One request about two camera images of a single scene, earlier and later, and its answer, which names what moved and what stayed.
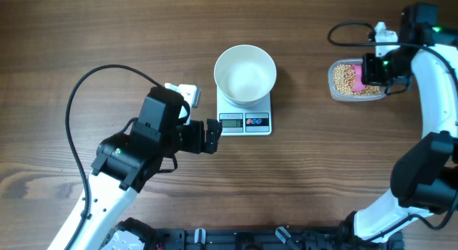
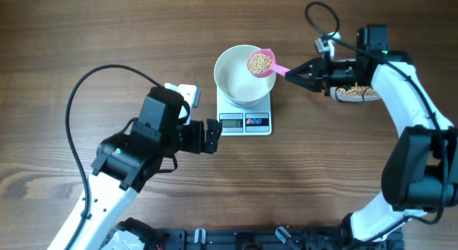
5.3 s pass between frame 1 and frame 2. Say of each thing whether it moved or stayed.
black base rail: stayed
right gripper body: moved
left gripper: stayed
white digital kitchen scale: stayed
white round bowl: stayed
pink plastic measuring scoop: moved
